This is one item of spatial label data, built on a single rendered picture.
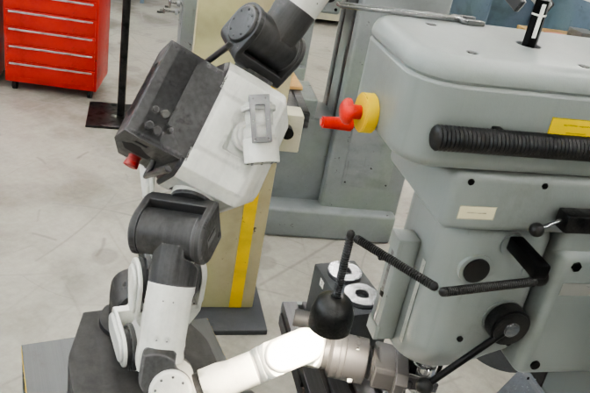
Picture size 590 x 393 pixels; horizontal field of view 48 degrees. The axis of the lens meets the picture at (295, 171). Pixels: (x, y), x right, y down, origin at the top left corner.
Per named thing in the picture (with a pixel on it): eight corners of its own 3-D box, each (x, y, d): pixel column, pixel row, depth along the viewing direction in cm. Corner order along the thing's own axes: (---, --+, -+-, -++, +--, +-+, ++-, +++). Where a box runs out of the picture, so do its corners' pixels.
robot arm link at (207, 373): (262, 391, 121) (162, 433, 118) (258, 377, 131) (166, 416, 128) (243, 338, 121) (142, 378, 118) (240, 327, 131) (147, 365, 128)
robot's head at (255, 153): (234, 166, 124) (252, 161, 116) (231, 113, 125) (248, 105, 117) (266, 165, 127) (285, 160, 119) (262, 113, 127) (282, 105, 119)
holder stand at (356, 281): (334, 375, 164) (350, 311, 155) (302, 318, 182) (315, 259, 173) (377, 368, 169) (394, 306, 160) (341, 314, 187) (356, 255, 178)
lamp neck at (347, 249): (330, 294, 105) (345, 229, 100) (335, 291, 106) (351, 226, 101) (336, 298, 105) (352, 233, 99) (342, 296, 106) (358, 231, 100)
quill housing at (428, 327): (405, 387, 112) (456, 226, 98) (369, 310, 130) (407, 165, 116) (504, 383, 116) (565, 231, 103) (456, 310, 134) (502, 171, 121)
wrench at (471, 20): (341, 10, 98) (341, 4, 98) (334, 3, 102) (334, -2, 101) (484, 26, 105) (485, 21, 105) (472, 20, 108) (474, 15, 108)
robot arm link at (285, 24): (263, -18, 133) (226, 37, 135) (284, -4, 127) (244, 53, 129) (300, 10, 141) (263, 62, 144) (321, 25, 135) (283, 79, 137)
